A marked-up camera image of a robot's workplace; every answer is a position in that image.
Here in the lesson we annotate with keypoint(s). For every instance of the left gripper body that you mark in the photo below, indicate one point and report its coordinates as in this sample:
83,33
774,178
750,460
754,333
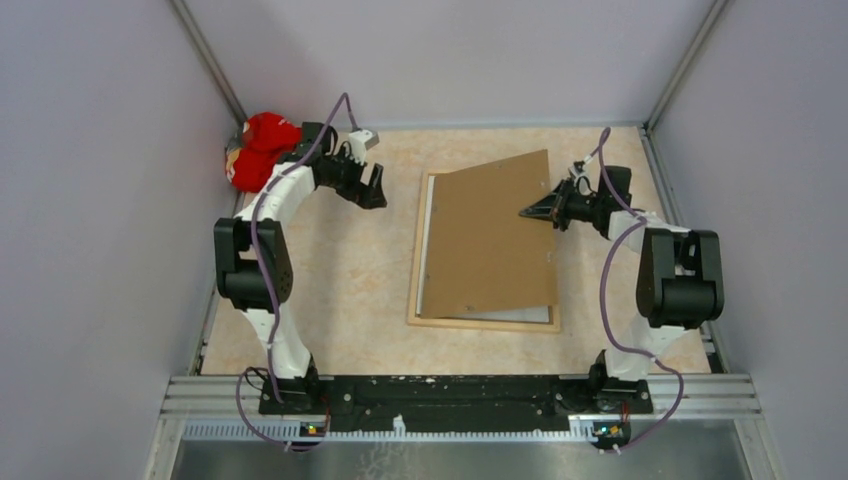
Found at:
344,176

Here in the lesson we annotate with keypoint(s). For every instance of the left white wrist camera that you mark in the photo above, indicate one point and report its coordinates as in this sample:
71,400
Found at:
360,141

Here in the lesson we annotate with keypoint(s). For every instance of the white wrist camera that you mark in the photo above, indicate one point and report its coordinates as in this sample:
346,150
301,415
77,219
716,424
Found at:
579,175
360,141

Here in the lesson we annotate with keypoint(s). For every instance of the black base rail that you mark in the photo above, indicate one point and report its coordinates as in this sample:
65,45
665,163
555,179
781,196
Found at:
455,403

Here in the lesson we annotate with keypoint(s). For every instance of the red cloth doll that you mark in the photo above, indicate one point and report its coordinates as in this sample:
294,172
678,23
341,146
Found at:
252,153

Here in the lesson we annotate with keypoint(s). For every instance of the wooden picture frame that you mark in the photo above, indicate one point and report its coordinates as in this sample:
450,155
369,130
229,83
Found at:
554,327

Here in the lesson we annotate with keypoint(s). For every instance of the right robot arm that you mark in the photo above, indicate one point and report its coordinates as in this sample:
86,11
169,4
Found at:
679,282

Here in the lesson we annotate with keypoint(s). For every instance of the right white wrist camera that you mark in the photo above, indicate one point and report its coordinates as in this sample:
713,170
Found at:
579,175

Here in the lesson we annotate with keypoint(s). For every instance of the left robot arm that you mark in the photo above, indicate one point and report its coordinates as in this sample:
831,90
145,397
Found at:
254,270

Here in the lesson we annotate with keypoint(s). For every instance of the printed photo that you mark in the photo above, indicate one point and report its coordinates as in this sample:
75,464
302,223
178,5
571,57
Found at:
531,315

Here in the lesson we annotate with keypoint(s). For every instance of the brown backing board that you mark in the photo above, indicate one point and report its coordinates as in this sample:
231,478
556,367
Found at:
481,255

